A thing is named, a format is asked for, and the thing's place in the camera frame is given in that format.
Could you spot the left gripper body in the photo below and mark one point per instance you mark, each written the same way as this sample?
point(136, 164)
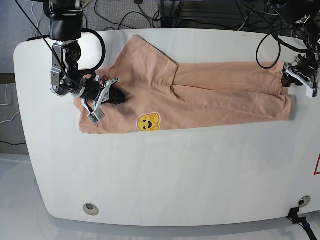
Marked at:
point(303, 71)

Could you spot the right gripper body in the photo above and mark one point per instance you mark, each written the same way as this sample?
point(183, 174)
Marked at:
point(97, 93)

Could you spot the peach T-shirt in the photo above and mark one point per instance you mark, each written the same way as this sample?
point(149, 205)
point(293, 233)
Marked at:
point(161, 94)

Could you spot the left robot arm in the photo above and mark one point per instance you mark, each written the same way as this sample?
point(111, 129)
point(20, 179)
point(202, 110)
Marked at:
point(300, 15)

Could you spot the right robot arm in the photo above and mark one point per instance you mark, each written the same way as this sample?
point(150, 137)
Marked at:
point(66, 28)

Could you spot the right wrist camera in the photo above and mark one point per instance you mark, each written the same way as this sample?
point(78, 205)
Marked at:
point(96, 116)

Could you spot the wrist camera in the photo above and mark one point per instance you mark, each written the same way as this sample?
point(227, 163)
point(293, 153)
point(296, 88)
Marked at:
point(96, 116)
point(311, 92)

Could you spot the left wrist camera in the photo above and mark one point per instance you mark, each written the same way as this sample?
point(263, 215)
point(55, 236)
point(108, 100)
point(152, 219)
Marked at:
point(311, 92)

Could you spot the left table cable grommet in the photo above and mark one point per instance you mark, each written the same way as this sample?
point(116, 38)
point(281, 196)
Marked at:
point(90, 209)

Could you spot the table cable grommet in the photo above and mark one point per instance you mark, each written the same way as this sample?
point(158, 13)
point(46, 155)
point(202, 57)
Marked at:
point(304, 201)
point(90, 209)

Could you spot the right table cable grommet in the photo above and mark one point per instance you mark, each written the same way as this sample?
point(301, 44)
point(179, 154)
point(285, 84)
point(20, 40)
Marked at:
point(304, 201)

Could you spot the black clamp mount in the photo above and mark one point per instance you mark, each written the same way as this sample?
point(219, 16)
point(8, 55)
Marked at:
point(301, 221)

